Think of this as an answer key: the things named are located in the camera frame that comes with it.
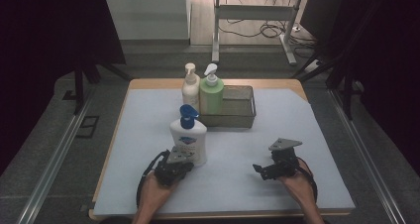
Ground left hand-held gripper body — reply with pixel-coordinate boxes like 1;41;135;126
154;146;196;187

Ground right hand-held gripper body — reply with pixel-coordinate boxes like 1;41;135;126
261;137;303;180

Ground white bottle with blue pump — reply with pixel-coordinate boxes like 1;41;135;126
169;104;209;168

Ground metal mesh basket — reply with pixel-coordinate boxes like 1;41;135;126
197;84;258;129

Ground green pump bottle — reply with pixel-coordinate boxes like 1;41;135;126
198;62;225;116

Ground cream pump bottle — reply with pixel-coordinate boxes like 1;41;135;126
181;62;201;113

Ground person's left hand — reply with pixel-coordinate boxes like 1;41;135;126
140;170;180;216

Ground light blue mat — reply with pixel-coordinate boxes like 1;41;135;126
92;87;357;217

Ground black tripod stand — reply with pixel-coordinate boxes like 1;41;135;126
291;0;384;121

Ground black metal stand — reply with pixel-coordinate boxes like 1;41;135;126
72;62;133;117

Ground black curtain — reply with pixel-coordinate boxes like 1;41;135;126
300;0;420;168
0;0;127;177

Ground white panel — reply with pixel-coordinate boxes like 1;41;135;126
103;0;192;42

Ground red and black gripper cable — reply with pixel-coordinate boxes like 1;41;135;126
295;157;319;205

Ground aluminium rail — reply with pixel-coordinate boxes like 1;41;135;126
15;86;97;224
327;88;408;224

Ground black floor cables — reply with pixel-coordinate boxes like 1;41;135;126
217;0;319;58

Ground white metal desk frame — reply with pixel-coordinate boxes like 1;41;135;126
211;0;298;66

